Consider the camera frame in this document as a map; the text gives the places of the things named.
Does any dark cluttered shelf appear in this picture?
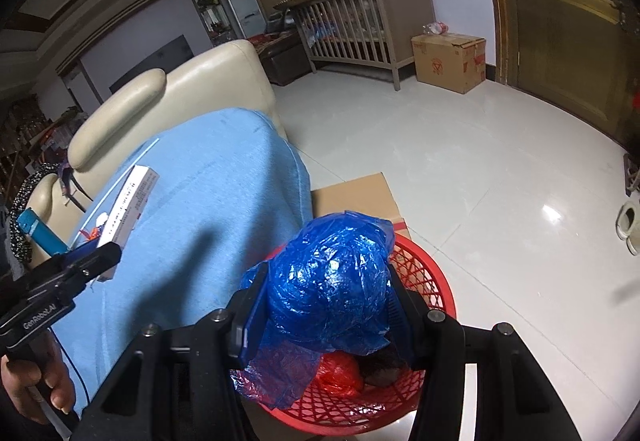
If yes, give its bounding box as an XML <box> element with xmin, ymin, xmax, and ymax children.
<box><xmin>0</xmin><ymin>94</ymin><xmax>83</xmax><ymax>202</ymax></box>

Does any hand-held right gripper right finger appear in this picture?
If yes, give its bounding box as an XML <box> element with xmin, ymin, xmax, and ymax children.
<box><xmin>385</xmin><ymin>266</ymin><xmax>583</xmax><ymax>441</ymax></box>

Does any thin white rod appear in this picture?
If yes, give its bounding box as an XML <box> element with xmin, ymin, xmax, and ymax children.
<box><xmin>70</xmin><ymin>137</ymin><xmax>161</xmax><ymax>247</ymax></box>

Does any dark crumpled item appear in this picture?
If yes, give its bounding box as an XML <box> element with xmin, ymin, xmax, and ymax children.
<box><xmin>362</xmin><ymin>346</ymin><xmax>407</xmax><ymax>384</ymax></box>

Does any white standing air conditioner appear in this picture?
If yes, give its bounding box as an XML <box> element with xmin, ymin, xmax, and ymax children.
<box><xmin>222</xmin><ymin>0</ymin><xmax>266</xmax><ymax>39</ymax></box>

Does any blue rectangular box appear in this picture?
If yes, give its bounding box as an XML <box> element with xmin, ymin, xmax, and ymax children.
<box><xmin>16</xmin><ymin>208</ymin><xmax>70</xmax><ymax>258</ymax></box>

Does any dark brown low cabinet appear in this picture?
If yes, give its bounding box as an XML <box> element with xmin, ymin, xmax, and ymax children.
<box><xmin>252</xmin><ymin>32</ymin><xmax>317</xmax><ymax>87</ymax></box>

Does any black wall television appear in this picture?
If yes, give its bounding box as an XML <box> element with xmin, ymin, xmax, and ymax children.
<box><xmin>109</xmin><ymin>35</ymin><xmax>195</xmax><ymax>94</ymax></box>

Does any red plastic bag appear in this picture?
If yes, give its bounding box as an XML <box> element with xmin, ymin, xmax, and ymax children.
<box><xmin>320</xmin><ymin>355</ymin><xmax>365</xmax><ymax>397</ymax></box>

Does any red plastic basket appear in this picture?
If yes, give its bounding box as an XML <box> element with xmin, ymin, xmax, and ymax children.
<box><xmin>230</xmin><ymin>233</ymin><xmax>457</xmax><ymax>433</ymax></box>

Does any blue plastic bag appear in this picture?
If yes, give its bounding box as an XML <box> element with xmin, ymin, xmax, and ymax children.
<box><xmin>230</xmin><ymin>211</ymin><xmax>401</xmax><ymax>411</ymax></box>

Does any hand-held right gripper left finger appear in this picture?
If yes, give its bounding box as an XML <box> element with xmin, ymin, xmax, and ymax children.
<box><xmin>75</xmin><ymin>261</ymin><xmax>273</xmax><ymax>441</ymax></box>

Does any wooden baby crib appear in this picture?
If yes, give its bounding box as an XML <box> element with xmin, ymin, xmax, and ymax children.
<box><xmin>287</xmin><ymin>0</ymin><xmax>435</xmax><ymax>92</ymax></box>

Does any white red medicine box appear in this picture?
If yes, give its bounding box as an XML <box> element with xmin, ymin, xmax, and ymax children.
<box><xmin>96</xmin><ymin>165</ymin><xmax>160</xmax><ymax>282</ymax></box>

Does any glass display cabinet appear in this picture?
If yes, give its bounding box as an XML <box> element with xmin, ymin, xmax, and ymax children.
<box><xmin>187</xmin><ymin>0</ymin><xmax>228</xmax><ymax>47</ymax></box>

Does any dark bag strap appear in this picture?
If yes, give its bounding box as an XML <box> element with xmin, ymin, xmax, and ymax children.
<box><xmin>57</xmin><ymin>161</ymin><xmax>92</xmax><ymax>213</ymax></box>

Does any wooden door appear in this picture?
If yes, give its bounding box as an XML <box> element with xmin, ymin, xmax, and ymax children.
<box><xmin>475</xmin><ymin>0</ymin><xmax>640</xmax><ymax>152</ymax></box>

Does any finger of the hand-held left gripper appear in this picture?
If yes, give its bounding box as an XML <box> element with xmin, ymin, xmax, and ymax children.
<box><xmin>65</xmin><ymin>242</ymin><xmax>122</xmax><ymax>280</ymax></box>
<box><xmin>50</xmin><ymin>273</ymin><xmax>96</xmax><ymax>302</ymax></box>

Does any person's left hand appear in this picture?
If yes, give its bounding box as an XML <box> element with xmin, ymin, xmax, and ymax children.
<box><xmin>0</xmin><ymin>355</ymin><xmax>76</xmax><ymax>415</ymax></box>

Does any black white patterned cloth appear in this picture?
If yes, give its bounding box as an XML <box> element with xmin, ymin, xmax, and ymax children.
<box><xmin>7</xmin><ymin>161</ymin><xmax>60</xmax><ymax>263</ymax></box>

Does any beige leather sofa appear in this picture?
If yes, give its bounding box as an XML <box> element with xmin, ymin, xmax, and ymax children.
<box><xmin>25</xmin><ymin>38</ymin><xmax>288</xmax><ymax>262</ymax></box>

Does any white cable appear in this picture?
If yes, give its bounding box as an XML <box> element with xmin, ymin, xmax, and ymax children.
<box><xmin>27</xmin><ymin>383</ymin><xmax>71</xmax><ymax>441</ymax></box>

